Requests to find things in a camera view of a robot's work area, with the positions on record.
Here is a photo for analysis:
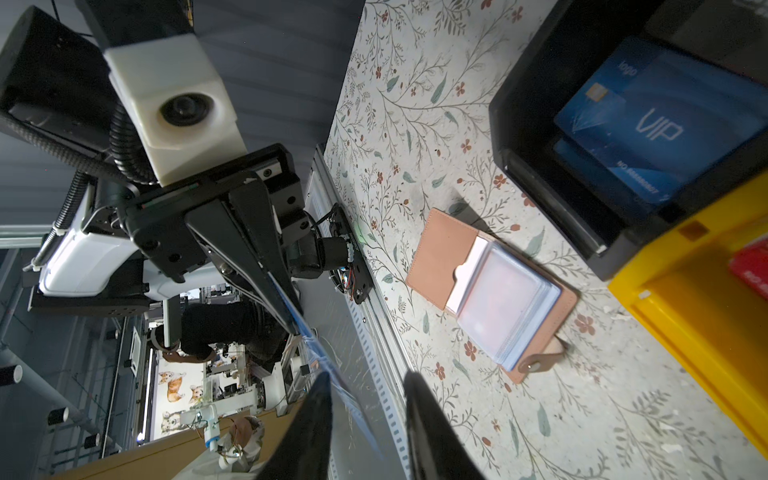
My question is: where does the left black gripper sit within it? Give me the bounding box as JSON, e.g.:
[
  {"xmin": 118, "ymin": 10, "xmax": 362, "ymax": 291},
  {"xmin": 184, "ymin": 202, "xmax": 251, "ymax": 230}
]
[{"xmin": 118, "ymin": 143, "xmax": 309, "ymax": 333}]

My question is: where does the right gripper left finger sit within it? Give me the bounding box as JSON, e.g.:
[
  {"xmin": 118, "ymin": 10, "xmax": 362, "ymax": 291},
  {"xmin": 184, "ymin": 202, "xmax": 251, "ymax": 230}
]
[{"xmin": 256, "ymin": 372, "xmax": 333, "ymax": 480}]

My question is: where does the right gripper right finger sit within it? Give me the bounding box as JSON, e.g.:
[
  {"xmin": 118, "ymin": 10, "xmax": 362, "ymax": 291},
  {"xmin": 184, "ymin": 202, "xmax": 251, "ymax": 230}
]
[{"xmin": 403, "ymin": 371, "xmax": 484, "ymax": 480}]

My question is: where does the blue VIP card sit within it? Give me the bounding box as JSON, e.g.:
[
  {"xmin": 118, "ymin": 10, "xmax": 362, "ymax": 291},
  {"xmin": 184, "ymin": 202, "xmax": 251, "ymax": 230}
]
[{"xmin": 267, "ymin": 273, "xmax": 383, "ymax": 459}]

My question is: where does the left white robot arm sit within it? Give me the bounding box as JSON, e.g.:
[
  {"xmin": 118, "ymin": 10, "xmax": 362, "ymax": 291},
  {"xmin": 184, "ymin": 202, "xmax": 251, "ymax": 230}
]
[{"xmin": 1, "ymin": 1, "xmax": 311, "ymax": 333}]

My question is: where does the lower red VIP card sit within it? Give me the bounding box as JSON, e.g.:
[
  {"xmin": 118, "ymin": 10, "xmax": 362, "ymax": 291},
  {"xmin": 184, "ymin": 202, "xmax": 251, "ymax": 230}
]
[{"xmin": 728, "ymin": 235, "xmax": 768, "ymax": 299}]

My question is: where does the blue card in bin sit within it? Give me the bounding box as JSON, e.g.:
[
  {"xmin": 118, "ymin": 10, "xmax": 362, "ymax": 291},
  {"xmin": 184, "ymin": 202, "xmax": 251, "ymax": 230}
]
[{"xmin": 553, "ymin": 37, "xmax": 767, "ymax": 209}]

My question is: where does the yellow plastic bin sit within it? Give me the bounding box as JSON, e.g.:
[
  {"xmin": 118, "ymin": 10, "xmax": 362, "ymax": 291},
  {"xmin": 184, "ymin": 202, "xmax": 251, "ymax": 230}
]
[{"xmin": 609, "ymin": 173, "xmax": 767, "ymax": 454}]

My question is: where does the black plastic bin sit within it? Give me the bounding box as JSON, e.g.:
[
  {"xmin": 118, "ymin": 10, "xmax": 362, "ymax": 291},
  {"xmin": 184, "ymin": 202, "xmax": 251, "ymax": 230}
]
[{"xmin": 489, "ymin": 1, "xmax": 767, "ymax": 281}]

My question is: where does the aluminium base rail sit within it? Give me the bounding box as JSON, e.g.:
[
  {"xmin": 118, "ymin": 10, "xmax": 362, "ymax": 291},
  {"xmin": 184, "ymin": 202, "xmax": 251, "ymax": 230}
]
[{"xmin": 302, "ymin": 146, "xmax": 415, "ymax": 480}]

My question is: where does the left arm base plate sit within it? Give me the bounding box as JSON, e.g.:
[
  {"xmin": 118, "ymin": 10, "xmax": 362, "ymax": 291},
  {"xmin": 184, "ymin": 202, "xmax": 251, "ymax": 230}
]
[{"xmin": 328, "ymin": 202, "xmax": 374, "ymax": 305}]

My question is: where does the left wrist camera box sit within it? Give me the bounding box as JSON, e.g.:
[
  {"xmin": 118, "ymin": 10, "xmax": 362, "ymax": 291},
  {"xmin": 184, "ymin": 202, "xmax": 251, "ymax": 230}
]
[{"xmin": 104, "ymin": 34, "xmax": 247, "ymax": 186}]

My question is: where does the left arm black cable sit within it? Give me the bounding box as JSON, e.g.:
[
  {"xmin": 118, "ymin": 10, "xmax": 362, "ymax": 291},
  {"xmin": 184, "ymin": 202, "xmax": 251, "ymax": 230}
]
[{"xmin": 0, "ymin": 101, "xmax": 157, "ymax": 271}]

